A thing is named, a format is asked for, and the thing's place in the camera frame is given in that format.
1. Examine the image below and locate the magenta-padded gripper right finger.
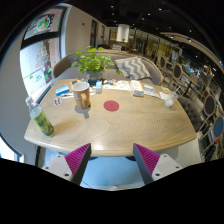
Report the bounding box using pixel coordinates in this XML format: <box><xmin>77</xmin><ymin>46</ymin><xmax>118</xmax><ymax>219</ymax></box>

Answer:
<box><xmin>132</xmin><ymin>143</ymin><xmax>184</xmax><ymax>186</ymax></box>

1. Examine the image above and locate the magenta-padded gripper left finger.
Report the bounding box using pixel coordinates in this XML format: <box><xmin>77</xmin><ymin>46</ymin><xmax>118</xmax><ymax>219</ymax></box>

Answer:
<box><xmin>41</xmin><ymin>143</ymin><xmax>92</xmax><ymax>186</ymax></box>

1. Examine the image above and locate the clear green-labelled drink bottle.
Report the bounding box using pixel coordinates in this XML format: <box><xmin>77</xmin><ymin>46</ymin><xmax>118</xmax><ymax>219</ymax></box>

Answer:
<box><xmin>24</xmin><ymin>95</ymin><xmax>56</xmax><ymax>138</ymax></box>

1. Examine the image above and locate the pill blister pack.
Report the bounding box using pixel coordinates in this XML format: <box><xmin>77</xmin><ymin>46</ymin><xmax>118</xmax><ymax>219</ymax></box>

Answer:
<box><xmin>52</xmin><ymin>96</ymin><xmax>64</xmax><ymax>107</ymax></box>

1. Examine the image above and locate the flat round red coaster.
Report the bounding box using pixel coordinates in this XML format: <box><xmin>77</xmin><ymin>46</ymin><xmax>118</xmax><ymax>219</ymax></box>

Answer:
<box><xmin>103</xmin><ymin>99</ymin><xmax>120</xmax><ymax>113</ymax></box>

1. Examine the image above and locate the clear plastic cup with straw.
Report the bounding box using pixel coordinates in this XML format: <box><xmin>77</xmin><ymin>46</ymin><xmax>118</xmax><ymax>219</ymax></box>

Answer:
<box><xmin>164</xmin><ymin>85</ymin><xmax>182</xmax><ymax>109</ymax></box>

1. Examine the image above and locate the tan ceramic mug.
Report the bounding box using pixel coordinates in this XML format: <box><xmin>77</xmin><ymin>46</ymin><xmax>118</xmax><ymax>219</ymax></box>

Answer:
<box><xmin>71</xmin><ymin>81</ymin><xmax>92</xmax><ymax>110</ymax></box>

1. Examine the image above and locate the white paper napkin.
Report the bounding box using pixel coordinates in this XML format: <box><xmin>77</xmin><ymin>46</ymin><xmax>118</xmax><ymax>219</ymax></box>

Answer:
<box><xmin>158</xmin><ymin>91</ymin><xmax>171</xmax><ymax>101</ymax></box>

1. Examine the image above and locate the blue white card packet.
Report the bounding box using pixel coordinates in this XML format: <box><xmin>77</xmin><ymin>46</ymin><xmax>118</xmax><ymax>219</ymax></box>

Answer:
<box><xmin>54</xmin><ymin>85</ymin><xmax>71</xmax><ymax>98</ymax></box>

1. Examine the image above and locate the small white blue box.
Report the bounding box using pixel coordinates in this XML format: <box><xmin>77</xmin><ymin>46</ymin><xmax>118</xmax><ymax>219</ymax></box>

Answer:
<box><xmin>143</xmin><ymin>83</ymin><xmax>156</xmax><ymax>94</ymax></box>

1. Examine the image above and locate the white orange cardboard box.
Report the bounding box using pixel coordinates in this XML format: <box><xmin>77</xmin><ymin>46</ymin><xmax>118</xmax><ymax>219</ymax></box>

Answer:
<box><xmin>130</xmin><ymin>79</ymin><xmax>145</xmax><ymax>98</ymax></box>

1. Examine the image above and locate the small blue white carton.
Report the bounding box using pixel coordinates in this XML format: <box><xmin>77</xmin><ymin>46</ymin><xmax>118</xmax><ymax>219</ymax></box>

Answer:
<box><xmin>95</xmin><ymin>79</ymin><xmax>104</xmax><ymax>95</ymax></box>

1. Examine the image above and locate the group of round-backed chairs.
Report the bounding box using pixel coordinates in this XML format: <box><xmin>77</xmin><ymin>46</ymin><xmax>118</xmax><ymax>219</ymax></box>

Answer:
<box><xmin>154</xmin><ymin>53</ymin><xmax>224</xmax><ymax>161</ymax></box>

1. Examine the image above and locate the grey white chevron pillow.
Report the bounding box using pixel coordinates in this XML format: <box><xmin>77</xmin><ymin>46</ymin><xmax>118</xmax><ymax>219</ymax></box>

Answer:
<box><xmin>114</xmin><ymin>56</ymin><xmax>153</xmax><ymax>81</ymax></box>

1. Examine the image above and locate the green potted plant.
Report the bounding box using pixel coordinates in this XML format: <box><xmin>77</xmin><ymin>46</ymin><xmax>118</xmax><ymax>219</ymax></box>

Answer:
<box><xmin>70</xmin><ymin>45</ymin><xmax>122</xmax><ymax>85</ymax></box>

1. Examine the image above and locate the window with festive stickers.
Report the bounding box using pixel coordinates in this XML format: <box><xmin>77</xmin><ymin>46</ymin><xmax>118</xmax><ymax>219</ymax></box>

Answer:
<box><xmin>19</xmin><ymin>6</ymin><xmax>68</xmax><ymax>98</ymax></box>

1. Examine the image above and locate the group of ceiling spot lights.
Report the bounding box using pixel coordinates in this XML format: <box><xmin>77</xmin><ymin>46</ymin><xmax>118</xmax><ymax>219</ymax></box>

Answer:
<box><xmin>109</xmin><ymin>6</ymin><xmax>193</xmax><ymax>43</ymax></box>

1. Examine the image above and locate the white round pillar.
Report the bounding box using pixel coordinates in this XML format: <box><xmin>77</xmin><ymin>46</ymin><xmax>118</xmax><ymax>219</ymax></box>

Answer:
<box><xmin>115</xmin><ymin>23</ymin><xmax>131</xmax><ymax>44</ymax></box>

